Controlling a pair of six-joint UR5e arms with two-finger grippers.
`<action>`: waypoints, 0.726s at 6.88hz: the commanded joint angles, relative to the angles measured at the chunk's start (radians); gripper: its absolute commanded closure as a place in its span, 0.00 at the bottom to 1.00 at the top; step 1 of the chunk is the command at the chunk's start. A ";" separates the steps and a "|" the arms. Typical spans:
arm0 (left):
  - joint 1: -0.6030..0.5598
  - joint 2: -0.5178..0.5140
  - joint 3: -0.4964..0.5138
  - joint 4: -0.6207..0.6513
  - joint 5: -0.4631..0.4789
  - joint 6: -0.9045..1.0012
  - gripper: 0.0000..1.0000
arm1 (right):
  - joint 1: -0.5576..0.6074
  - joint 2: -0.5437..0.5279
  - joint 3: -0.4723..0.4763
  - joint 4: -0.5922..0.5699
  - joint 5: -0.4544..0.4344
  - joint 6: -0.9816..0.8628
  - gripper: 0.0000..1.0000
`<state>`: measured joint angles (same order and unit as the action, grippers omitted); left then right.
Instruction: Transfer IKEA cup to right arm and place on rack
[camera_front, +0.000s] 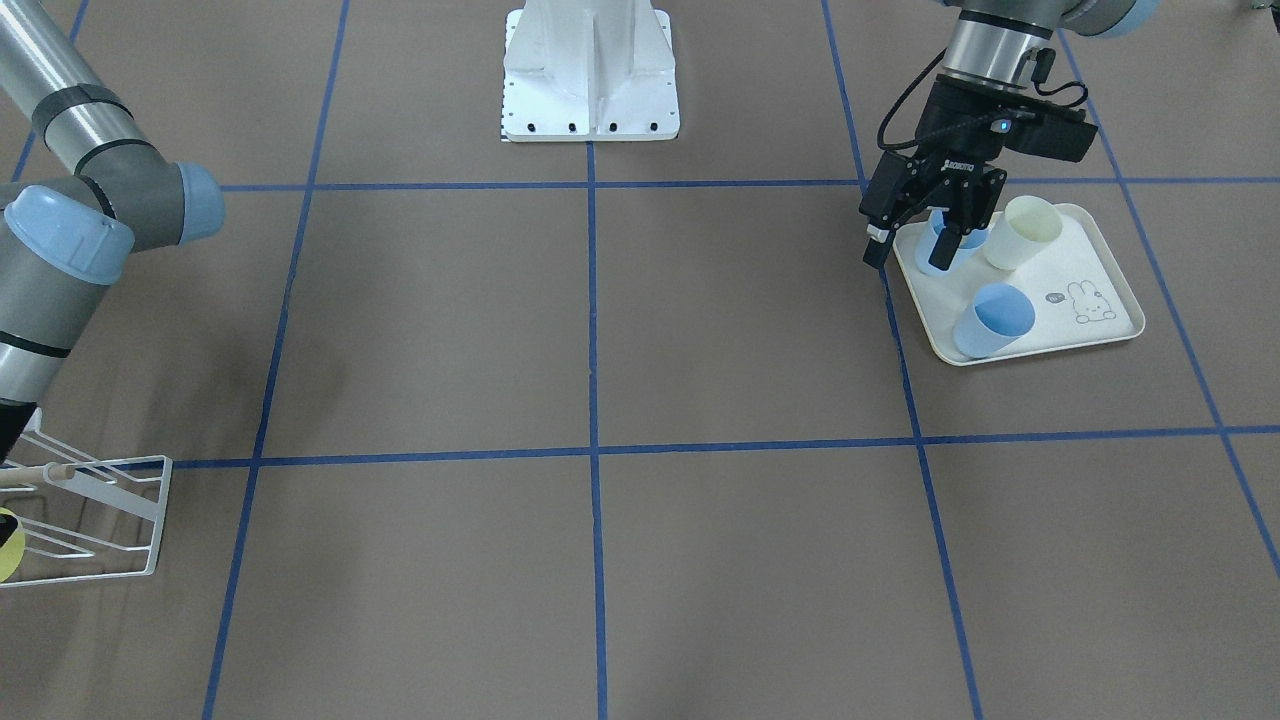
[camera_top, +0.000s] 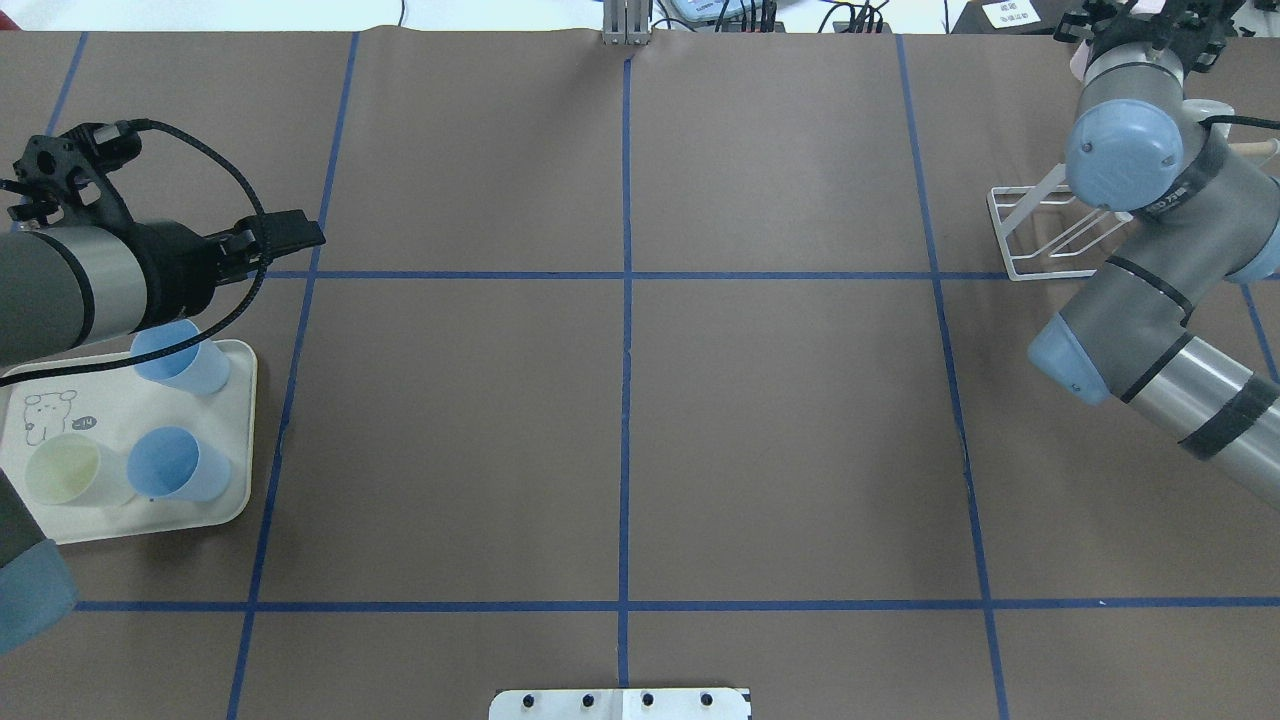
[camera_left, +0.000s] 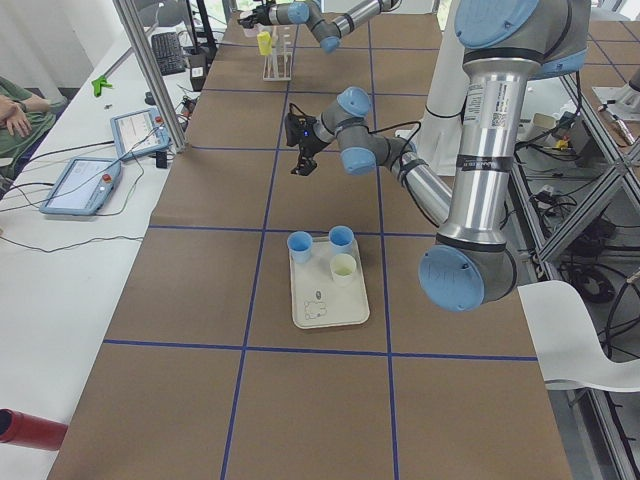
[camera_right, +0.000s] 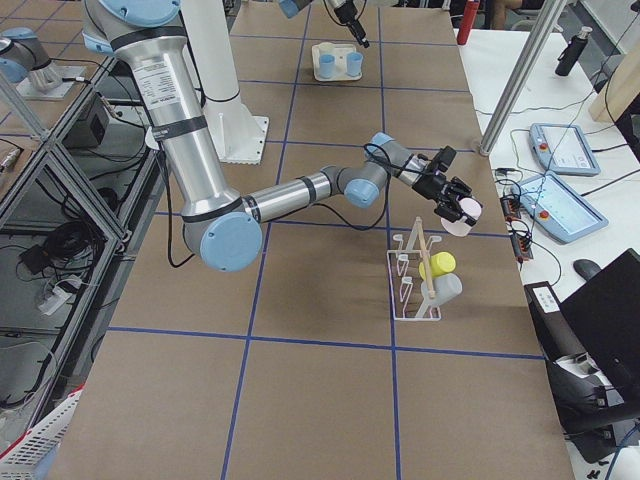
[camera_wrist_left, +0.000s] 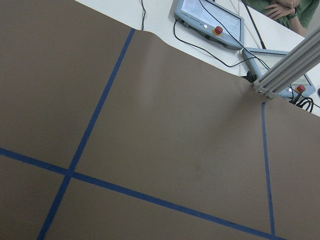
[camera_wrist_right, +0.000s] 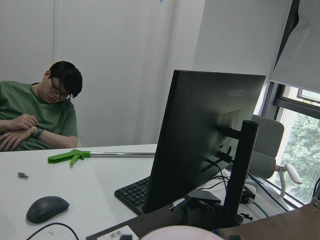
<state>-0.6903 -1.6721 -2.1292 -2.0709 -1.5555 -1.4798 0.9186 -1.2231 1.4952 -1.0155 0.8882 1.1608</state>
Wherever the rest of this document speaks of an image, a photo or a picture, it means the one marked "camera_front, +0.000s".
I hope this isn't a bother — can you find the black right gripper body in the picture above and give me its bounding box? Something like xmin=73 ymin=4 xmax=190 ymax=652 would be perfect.
xmin=0 ymin=398 xmax=38 ymax=465

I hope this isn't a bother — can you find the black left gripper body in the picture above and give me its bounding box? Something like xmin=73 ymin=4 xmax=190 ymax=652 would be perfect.
xmin=879 ymin=79 xmax=1021 ymax=217

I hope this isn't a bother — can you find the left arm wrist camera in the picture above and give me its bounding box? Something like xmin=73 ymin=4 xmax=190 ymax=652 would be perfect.
xmin=1004 ymin=102 xmax=1100 ymax=163

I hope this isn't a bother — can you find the pale green plastic cup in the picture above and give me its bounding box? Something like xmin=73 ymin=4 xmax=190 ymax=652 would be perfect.
xmin=982 ymin=195 xmax=1064 ymax=272

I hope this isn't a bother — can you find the blue plastic cup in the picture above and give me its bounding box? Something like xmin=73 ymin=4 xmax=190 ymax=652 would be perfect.
xmin=952 ymin=283 xmax=1037 ymax=359
xmin=914 ymin=208 xmax=989 ymax=278

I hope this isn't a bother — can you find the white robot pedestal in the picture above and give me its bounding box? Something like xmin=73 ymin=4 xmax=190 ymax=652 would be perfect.
xmin=500 ymin=1 xmax=681 ymax=143

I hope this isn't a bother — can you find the black camera cable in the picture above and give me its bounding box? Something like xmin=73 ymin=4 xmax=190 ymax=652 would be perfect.
xmin=876 ymin=20 xmax=1089 ymax=151

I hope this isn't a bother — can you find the cream plastic tray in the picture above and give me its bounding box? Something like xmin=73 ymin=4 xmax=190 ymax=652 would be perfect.
xmin=893 ymin=202 xmax=1147 ymax=366

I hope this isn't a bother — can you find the white wire cup rack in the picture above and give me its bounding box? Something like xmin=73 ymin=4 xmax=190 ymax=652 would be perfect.
xmin=1 ymin=413 xmax=174 ymax=589

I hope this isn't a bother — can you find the blue plastic cup far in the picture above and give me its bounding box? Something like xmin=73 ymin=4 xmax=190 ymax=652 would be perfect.
xmin=914 ymin=208 xmax=989 ymax=278

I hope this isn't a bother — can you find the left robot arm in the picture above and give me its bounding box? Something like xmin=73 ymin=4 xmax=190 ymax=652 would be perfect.
xmin=859 ymin=1 xmax=1157 ymax=270

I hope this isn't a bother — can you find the blue plastic cup near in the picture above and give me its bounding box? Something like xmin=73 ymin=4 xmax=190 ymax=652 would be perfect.
xmin=952 ymin=283 xmax=1037 ymax=359

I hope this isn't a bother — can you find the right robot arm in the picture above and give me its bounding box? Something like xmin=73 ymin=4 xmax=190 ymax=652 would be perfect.
xmin=1 ymin=1 xmax=227 ymax=455

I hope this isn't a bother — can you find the yellow plastic cup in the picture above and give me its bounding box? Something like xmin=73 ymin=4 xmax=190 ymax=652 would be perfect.
xmin=0 ymin=507 xmax=27 ymax=582

